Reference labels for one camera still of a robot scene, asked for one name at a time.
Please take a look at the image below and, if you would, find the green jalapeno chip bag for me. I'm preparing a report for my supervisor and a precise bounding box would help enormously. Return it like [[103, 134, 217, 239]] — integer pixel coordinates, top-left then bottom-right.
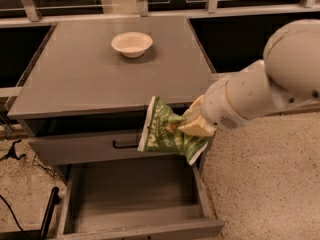
[[137, 96, 214, 165]]

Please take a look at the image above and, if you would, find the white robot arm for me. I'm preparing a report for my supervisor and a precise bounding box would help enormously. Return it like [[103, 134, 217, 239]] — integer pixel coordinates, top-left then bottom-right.
[[179, 19, 320, 137]]

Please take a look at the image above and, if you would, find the grey drawer cabinet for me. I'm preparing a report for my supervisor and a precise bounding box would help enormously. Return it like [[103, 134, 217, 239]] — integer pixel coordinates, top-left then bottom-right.
[[9, 16, 223, 240]]

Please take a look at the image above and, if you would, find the black cable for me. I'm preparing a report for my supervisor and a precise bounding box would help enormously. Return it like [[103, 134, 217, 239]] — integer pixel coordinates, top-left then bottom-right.
[[0, 194, 26, 237]]

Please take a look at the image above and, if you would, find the grey metal railing frame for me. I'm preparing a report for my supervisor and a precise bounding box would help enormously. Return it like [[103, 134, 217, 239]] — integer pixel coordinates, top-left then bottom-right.
[[6, 4, 319, 120]]

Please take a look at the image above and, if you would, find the open grey middle drawer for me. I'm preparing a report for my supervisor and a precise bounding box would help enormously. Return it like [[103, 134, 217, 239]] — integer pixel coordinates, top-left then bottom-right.
[[56, 155, 224, 240]]

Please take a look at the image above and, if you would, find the white ceramic bowl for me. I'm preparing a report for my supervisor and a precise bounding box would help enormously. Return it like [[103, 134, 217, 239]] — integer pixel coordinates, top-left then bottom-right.
[[111, 32, 153, 58]]

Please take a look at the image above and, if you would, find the closed grey top drawer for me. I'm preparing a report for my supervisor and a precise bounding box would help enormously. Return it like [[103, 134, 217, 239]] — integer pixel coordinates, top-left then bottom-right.
[[29, 130, 177, 165]]

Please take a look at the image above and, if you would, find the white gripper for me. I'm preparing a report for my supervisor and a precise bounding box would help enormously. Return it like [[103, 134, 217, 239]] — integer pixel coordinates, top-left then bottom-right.
[[178, 77, 250, 137]]

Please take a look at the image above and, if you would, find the black drawer handle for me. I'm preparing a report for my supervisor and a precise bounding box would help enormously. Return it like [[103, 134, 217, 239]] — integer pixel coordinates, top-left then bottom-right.
[[112, 140, 139, 149]]

